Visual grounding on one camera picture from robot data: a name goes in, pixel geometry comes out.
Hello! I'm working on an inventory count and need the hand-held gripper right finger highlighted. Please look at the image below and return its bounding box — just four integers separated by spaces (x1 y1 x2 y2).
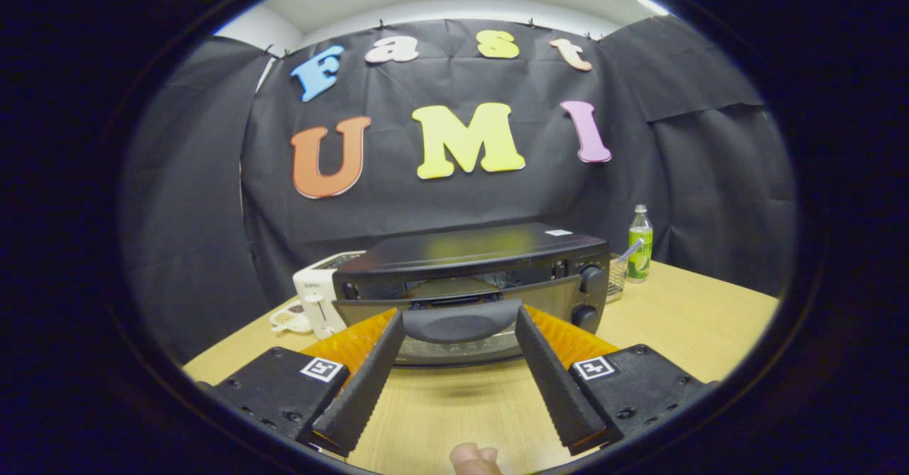
515 306 718 456

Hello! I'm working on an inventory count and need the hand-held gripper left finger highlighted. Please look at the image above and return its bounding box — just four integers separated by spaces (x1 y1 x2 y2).
212 310 405 457

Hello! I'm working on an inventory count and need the black toaster oven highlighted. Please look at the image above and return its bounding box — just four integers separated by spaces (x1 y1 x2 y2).
331 222 611 368

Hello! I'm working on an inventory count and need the white pop-up toaster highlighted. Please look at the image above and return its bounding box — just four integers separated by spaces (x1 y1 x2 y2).
293 251 366 339

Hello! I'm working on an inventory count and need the small white dish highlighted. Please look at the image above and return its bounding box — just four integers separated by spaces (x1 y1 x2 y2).
269 301 313 334

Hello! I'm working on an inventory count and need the green label drink bottle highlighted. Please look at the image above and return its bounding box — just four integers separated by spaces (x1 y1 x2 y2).
627 204 654 283

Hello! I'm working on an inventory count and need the wire mesh basket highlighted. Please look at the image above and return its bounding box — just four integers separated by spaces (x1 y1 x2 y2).
607 251 633 303

